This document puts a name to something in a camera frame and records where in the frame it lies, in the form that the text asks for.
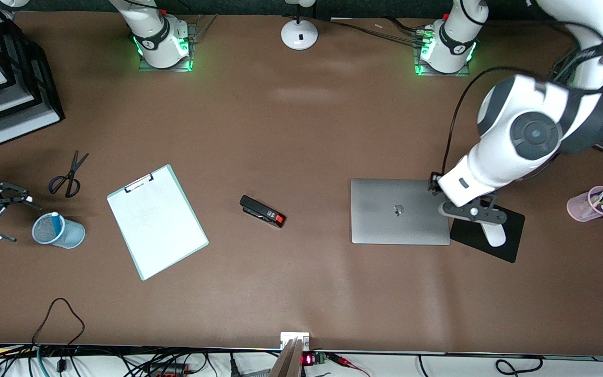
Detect silver laptop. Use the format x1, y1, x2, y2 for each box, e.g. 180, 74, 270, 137
350, 178, 452, 246

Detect black scissors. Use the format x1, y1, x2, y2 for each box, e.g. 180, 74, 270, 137
48, 150, 90, 198

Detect black mouse pad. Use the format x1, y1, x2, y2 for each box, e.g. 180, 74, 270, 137
449, 198, 526, 263

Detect blue mesh pen cup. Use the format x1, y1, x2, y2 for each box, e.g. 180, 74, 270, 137
31, 212, 86, 249

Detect white computer mouse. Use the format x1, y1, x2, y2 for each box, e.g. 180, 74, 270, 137
482, 222, 507, 248

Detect black stacked letter tray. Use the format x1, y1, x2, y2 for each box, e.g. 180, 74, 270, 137
0, 6, 66, 147

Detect pink mesh pen cup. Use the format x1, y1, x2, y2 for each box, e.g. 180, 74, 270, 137
566, 185, 603, 223

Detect teal clipboard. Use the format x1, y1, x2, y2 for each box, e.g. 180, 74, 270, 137
106, 164, 210, 281

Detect black red stapler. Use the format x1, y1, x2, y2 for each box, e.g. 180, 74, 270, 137
239, 195, 286, 229

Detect white round-base stand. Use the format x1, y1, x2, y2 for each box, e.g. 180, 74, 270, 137
280, 0, 319, 51

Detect small white box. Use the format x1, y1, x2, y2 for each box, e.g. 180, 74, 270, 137
280, 331, 310, 351

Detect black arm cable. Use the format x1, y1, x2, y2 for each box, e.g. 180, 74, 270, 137
439, 65, 523, 179

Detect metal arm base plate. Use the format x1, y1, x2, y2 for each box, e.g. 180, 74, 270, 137
413, 25, 472, 77
138, 21, 194, 73

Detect black looped cable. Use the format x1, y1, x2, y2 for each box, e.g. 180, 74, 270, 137
31, 297, 85, 347

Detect black table cables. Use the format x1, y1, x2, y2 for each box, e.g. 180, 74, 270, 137
327, 16, 432, 46

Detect black coiled cable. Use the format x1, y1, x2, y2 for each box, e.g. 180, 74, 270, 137
494, 355, 544, 375

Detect grey mount beam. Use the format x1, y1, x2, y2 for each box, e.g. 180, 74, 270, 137
269, 338, 303, 377

